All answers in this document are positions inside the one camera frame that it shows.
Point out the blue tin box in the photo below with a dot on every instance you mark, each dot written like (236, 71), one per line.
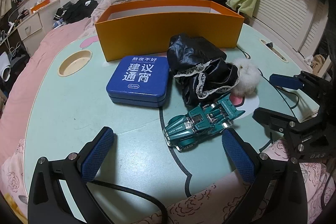
(139, 81)

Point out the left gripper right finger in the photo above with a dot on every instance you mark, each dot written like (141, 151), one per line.
(276, 192)

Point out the orange cardboard box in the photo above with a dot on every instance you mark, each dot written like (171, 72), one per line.
(146, 26)

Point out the white slipper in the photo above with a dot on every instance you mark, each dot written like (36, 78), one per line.
(5, 67)

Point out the white drawer cabinet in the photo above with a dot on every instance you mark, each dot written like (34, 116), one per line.
(33, 29)

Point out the pink bed blanket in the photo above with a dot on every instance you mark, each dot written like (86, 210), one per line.
(212, 205)

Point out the teal toy car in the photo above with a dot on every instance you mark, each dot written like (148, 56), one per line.
(201, 123)

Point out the orange tissue box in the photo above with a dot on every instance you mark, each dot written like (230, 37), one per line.
(39, 5)

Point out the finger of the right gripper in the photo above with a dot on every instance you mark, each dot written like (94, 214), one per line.
(278, 122)
(285, 82)

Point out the black satin lace garment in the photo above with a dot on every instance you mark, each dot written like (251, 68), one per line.
(201, 69)

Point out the white fluffy pompom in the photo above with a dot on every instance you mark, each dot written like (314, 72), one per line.
(249, 77)

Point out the black clothes pile left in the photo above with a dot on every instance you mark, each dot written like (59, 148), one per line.
(74, 12)

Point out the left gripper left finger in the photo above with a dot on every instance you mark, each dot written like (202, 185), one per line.
(47, 202)

